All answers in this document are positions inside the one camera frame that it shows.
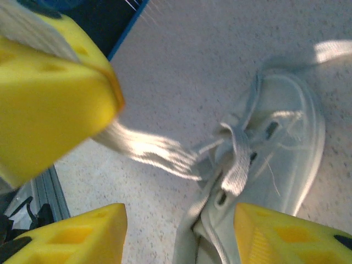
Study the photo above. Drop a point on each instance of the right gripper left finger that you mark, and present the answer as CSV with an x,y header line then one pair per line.
x,y
82,236

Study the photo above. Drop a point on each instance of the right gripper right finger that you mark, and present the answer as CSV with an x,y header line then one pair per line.
x,y
288,242

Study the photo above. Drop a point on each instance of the white canvas shoe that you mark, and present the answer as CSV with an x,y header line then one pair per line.
x,y
288,176

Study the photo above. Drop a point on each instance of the aluminium rail frame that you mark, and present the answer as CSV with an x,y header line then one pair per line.
x,y
49,192

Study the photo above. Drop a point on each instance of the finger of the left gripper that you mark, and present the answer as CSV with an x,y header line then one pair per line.
x,y
49,104
90,49

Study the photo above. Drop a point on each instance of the blue table side trim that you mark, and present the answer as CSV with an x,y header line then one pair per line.
x,y
129,27

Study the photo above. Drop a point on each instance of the white shoelace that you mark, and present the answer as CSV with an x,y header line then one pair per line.
x,y
154,154

